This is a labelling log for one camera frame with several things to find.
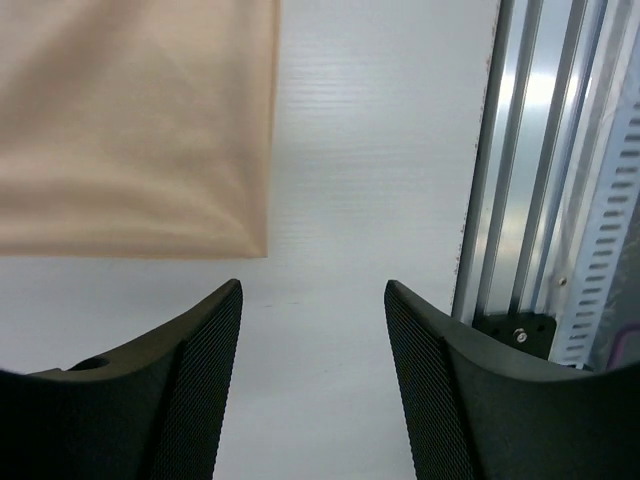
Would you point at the orange cloth napkin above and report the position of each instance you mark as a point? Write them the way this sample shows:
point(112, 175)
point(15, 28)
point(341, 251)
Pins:
point(137, 128)

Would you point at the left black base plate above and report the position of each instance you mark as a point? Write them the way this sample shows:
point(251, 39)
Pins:
point(524, 331)

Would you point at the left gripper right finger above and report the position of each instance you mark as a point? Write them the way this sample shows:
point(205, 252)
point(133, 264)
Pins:
point(476, 408)

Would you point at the aluminium front rail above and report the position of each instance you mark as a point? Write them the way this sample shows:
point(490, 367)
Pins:
point(556, 81)

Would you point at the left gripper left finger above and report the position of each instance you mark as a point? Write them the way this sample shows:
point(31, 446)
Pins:
point(152, 408)

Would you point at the slotted grey cable duct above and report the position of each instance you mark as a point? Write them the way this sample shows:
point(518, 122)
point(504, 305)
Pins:
point(609, 215)

